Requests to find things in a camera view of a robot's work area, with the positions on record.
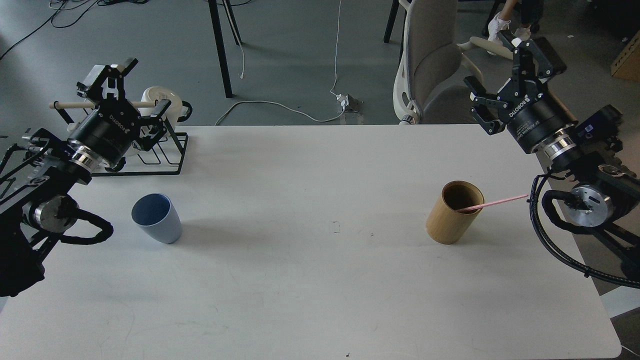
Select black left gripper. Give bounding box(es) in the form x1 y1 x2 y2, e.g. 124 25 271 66
67 57 171 169

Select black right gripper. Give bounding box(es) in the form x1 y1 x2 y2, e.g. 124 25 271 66
464 30 577 154

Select blue plastic cup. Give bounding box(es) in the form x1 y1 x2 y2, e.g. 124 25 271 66
131 193 183 244

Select pink chopstick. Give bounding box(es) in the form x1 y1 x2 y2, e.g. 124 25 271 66
455 194 528 214

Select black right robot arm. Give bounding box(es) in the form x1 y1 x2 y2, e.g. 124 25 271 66
464 30 640 289

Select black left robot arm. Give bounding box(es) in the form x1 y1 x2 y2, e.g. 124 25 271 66
0 58 170 297

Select white mug on rack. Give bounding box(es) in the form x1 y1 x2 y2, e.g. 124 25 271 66
139 86 193 128

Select white sneakers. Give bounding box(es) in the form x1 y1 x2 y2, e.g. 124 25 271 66
487 14 531 47

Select grey office chair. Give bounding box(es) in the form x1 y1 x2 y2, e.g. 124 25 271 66
393 0 514 125

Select black table leg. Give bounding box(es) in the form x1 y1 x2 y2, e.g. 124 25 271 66
205 0 242 99

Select cardboard box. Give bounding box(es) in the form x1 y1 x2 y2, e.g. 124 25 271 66
610 30 640 83

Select bamboo cylinder holder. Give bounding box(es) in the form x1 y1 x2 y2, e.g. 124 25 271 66
425 180 485 245

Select black wire cup rack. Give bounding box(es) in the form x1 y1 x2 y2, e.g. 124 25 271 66
49 98 190 177

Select black floor cables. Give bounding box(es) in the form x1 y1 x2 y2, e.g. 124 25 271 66
0 0 150 60

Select white power cable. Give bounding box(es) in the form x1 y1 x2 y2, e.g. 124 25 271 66
215 0 351 126

